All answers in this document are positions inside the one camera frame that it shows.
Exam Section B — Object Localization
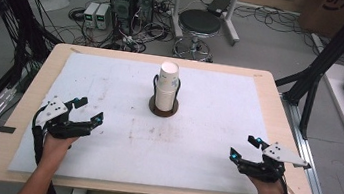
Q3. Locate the white power strip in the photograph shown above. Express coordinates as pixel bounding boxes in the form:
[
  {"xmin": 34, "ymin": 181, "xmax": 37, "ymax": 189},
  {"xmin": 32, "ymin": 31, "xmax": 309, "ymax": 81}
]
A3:
[{"xmin": 121, "ymin": 34, "xmax": 143, "ymax": 49}]

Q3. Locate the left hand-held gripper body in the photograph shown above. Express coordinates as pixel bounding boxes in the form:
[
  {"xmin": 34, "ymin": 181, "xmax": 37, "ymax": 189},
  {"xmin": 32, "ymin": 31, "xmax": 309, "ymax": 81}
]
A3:
[{"xmin": 34, "ymin": 93, "xmax": 98, "ymax": 144}]

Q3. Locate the person's right hand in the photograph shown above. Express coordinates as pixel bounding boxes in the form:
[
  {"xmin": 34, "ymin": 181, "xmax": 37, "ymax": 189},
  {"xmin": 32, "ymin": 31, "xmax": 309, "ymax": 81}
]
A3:
[{"xmin": 245, "ymin": 174, "xmax": 288, "ymax": 194}]

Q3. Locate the black tape strip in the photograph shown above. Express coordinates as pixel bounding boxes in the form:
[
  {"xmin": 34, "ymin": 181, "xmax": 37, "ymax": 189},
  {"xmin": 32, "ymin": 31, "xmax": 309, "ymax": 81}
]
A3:
[{"xmin": 0, "ymin": 125, "xmax": 18, "ymax": 135}]

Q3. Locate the stack of white paper cups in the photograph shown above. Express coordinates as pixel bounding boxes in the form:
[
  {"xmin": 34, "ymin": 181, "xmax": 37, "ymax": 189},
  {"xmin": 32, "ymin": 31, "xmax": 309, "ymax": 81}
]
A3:
[{"xmin": 152, "ymin": 60, "xmax": 182, "ymax": 114}]

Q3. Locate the black round stool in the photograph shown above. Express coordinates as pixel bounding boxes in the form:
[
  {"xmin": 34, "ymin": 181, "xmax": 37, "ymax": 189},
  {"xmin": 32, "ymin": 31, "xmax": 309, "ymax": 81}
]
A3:
[{"xmin": 170, "ymin": 6, "xmax": 224, "ymax": 65}]

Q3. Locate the person's left hand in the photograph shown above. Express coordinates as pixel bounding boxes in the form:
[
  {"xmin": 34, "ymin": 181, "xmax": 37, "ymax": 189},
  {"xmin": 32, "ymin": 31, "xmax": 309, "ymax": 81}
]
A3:
[{"xmin": 40, "ymin": 132, "xmax": 81, "ymax": 170}]

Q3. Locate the white metal table frame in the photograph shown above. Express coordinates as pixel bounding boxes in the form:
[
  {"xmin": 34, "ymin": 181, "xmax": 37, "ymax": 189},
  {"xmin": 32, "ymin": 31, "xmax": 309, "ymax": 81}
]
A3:
[{"xmin": 167, "ymin": 0, "xmax": 246, "ymax": 48}]

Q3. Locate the black computer tower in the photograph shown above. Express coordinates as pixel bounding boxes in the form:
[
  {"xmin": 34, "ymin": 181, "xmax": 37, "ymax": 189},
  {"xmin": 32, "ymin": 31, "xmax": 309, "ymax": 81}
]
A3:
[
  {"xmin": 105, "ymin": 0, "xmax": 137, "ymax": 36},
  {"xmin": 131, "ymin": 0, "xmax": 156, "ymax": 26}
]

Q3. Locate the white table sheet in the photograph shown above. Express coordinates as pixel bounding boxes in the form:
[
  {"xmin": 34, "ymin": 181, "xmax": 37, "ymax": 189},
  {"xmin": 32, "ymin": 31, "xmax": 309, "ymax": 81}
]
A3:
[{"xmin": 6, "ymin": 44, "xmax": 280, "ymax": 194}]

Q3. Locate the grey bench power supply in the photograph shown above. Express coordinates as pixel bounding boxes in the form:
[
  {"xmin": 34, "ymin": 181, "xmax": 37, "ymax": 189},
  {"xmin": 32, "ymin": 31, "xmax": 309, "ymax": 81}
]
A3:
[
  {"xmin": 93, "ymin": 1, "xmax": 113, "ymax": 32},
  {"xmin": 81, "ymin": 0, "xmax": 102, "ymax": 31}
]

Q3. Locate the tangle of floor cables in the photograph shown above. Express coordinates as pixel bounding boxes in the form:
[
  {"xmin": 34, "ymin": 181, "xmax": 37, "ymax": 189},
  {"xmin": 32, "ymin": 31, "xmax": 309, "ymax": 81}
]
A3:
[{"xmin": 64, "ymin": 0, "xmax": 182, "ymax": 59}]

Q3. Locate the black wire cup holder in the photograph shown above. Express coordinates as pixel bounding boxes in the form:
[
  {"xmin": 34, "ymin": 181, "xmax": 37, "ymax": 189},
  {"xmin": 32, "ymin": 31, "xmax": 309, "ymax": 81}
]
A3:
[{"xmin": 146, "ymin": 73, "xmax": 184, "ymax": 120}]

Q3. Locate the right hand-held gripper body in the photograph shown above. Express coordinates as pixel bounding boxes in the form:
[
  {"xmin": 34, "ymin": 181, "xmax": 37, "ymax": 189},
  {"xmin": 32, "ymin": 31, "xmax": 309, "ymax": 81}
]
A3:
[{"xmin": 235, "ymin": 136, "xmax": 316, "ymax": 189}]

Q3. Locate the black flat device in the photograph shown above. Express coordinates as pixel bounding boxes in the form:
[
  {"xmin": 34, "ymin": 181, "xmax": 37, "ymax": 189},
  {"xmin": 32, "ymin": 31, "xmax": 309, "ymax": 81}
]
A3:
[{"xmin": 205, "ymin": 0, "xmax": 232, "ymax": 19}]

